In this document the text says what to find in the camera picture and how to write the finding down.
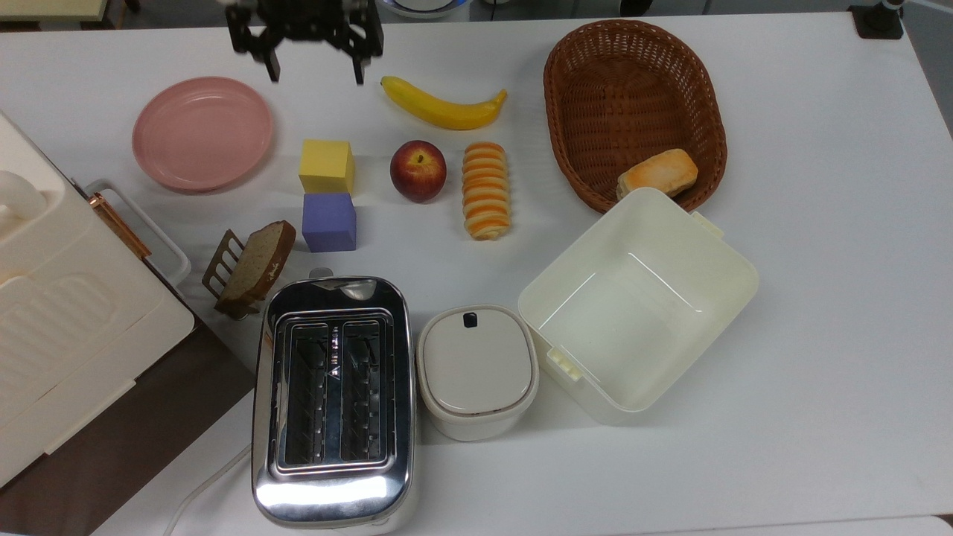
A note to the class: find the Franka gripper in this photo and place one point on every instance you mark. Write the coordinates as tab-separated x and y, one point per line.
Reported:
305	18

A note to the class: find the small cream lidded container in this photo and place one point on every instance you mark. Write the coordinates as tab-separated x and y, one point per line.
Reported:
476	368

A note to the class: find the black clamp mount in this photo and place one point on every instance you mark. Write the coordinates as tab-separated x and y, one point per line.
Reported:
878	18

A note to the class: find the pink plate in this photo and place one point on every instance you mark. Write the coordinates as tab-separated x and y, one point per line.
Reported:
202	134

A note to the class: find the light wooden table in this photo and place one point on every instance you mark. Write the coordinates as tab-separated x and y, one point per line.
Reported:
45	7

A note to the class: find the golden square bread bun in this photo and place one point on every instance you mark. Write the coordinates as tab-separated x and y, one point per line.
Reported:
658	173

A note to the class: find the large cream plastic cabinet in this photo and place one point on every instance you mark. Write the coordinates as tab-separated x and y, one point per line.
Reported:
67	320

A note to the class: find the brown toast rack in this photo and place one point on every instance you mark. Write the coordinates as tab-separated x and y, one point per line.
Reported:
220	268

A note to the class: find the brown wicker basket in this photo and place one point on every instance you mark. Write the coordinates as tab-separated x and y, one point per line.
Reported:
633	97

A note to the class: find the cream plastic open box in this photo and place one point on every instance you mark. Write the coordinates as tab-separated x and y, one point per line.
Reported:
640	313

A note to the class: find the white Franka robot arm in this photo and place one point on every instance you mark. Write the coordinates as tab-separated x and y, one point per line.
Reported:
424	6

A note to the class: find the brown bread slice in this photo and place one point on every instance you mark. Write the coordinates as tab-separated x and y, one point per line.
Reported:
259	260

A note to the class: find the purple cube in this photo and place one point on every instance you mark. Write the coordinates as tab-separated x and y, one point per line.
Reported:
328	222

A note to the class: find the yellow banana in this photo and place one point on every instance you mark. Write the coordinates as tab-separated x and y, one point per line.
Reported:
443	108

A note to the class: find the orange striped bread roll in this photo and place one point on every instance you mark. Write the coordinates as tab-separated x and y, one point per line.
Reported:
485	192

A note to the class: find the red apple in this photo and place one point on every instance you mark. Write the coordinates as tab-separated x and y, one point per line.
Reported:
418	171

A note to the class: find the dark brown base board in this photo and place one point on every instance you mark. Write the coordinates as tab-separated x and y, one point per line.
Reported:
141	439

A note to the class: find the chrome two-slot toaster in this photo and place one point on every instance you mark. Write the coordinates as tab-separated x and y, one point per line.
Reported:
333	394

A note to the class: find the yellow cube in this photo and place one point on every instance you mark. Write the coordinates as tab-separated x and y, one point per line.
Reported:
325	165

